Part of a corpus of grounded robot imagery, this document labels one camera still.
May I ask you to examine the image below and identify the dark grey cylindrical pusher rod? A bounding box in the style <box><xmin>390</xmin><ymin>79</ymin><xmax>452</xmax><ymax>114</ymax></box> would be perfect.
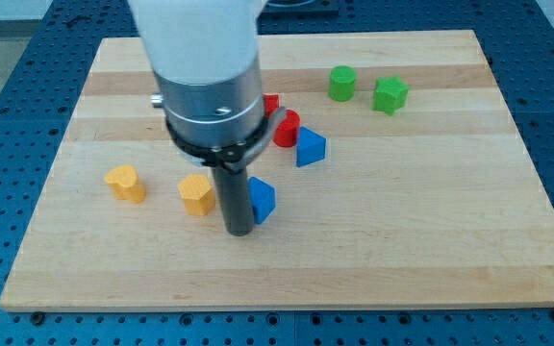
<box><xmin>212</xmin><ymin>167</ymin><xmax>255</xmax><ymax>236</ymax></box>

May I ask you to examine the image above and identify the blue cube block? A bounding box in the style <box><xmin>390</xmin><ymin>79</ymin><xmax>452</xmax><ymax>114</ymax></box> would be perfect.
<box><xmin>248</xmin><ymin>177</ymin><xmax>276</xmax><ymax>224</ymax></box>

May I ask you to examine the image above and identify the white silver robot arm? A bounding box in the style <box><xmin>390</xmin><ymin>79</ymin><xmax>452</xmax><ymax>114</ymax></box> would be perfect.
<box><xmin>128</xmin><ymin>0</ymin><xmax>276</xmax><ymax>236</ymax></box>

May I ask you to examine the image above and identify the red block behind arm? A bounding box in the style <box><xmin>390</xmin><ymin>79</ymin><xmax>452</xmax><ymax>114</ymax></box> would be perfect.
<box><xmin>263</xmin><ymin>93</ymin><xmax>280</xmax><ymax>118</ymax></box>

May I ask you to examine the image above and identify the blue triangle block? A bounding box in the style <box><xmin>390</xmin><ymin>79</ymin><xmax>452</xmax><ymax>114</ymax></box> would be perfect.
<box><xmin>295</xmin><ymin>127</ymin><xmax>327</xmax><ymax>167</ymax></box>

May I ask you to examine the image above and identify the yellow pentagon block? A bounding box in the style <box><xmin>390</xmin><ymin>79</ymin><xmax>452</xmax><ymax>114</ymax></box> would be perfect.
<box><xmin>177</xmin><ymin>174</ymin><xmax>215</xmax><ymax>216</ymax></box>

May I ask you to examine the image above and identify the red cylinder block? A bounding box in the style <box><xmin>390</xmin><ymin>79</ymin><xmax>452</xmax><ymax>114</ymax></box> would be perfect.
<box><xmin>273</xmin><ymin>109</ymin><xmax>300</xmax><ymax>148</ymax></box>

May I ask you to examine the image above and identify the yellow heart block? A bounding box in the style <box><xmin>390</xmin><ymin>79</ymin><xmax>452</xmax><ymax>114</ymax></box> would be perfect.
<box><xmin>104</xmin><ymin>164</ymin><xmax>146</xmax><ymax>204</ymax></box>

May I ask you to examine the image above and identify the green cylinder block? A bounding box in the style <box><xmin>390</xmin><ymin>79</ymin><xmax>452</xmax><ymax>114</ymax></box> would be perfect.
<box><xmin>328</xmin><ymin>65</ymin><xmax>357</xmax><ymax>102</ymax></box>

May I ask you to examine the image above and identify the wooden board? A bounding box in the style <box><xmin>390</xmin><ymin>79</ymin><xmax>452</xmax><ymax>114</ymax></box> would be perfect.
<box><xmin>0</xmin><ymin>30</ymin><xmax>554</xmax><ymax>312</ymax></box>

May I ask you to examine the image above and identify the green star block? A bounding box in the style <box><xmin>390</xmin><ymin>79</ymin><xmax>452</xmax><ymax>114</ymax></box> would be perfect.
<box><xmin>372</xmin><ymin>75</ymin><xmax>410</xmax><ymax>115</ymax></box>

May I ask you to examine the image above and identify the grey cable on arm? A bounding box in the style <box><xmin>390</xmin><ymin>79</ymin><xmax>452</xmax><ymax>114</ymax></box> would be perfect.
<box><xmin>223</xmin><ymin>106</ymin><xmax>288</xmax><ymax>174</ymax></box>

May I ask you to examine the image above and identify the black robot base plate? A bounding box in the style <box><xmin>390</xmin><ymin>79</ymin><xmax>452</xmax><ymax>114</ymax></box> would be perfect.
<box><xmin>261</xmin><ymin>0</ymin><xmax>341</xmax><ymax>16</ymax></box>

